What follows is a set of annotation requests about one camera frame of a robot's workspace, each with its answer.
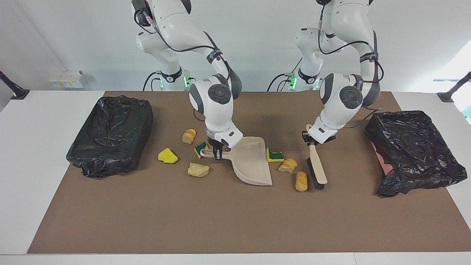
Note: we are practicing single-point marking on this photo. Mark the teal object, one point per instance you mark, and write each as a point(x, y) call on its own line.
point(468, 112)

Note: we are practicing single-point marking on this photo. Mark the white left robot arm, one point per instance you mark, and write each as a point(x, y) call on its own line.
point(342, 106)

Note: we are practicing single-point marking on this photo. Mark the brown table mat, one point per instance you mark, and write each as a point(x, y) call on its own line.
point(235, 221)

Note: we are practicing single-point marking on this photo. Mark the white wall socket boxes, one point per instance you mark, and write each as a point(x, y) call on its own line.
point(66, 79)

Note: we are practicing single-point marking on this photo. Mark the large green yellow sponge piece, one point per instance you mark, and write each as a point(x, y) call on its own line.
point(274, 157)

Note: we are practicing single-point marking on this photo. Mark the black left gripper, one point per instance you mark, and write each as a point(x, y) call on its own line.
point(307, 138)

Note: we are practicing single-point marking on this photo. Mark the black bag lined pink bin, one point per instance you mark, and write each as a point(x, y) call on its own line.
point(412, 147)

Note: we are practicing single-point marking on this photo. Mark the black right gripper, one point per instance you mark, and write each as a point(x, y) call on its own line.
point(215, 141)

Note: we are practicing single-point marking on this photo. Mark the orange striped croissant piece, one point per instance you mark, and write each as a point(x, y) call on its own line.
point(188, 136)

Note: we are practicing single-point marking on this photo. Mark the beige plastic dustpan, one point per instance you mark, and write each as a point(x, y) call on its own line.
point(250, 165)

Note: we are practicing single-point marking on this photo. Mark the pale bread piece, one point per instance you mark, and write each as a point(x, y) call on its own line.
point(198, 170)

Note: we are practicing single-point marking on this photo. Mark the small green yellow sponge piece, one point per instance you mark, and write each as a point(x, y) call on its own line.
point(199, 147)

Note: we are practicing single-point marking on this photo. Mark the torn orange crust bread piece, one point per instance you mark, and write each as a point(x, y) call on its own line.
point(289, 165)

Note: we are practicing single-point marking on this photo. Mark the beige hand brush black bristles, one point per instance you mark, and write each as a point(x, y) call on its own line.
point(318, 169)

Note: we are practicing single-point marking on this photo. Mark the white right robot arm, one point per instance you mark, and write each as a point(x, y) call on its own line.
point(217, 110)

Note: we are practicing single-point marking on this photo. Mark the plain yellow sponge piece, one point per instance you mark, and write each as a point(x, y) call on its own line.
point(167, 156)

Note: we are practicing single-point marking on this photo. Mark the brown oval bread roll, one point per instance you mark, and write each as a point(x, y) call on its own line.
point(301, 182)

